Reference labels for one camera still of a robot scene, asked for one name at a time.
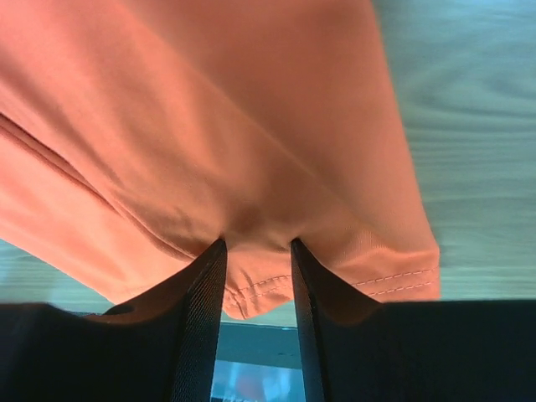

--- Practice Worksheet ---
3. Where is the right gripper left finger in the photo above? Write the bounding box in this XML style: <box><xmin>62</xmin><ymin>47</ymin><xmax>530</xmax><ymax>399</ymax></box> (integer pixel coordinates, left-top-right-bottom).
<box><xmin>1</xmin><ymin>240</ymin><xmax>227</xmax><ymax>401</ymax></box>

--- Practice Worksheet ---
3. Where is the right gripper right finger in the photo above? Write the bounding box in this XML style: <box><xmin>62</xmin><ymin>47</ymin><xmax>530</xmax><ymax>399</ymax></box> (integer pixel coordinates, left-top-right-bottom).
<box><xmin>291</xmin><ymin>240</ymin><xmax>535</xmax><ymax>401</ymax></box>

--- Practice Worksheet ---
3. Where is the orange t-shirt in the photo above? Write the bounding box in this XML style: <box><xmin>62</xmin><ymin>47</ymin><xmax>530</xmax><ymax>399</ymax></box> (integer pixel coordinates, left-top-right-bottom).
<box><xmin>1</xmin><ymin>1</ymin><xmax>441</xmax><ymax>319</ymax></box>

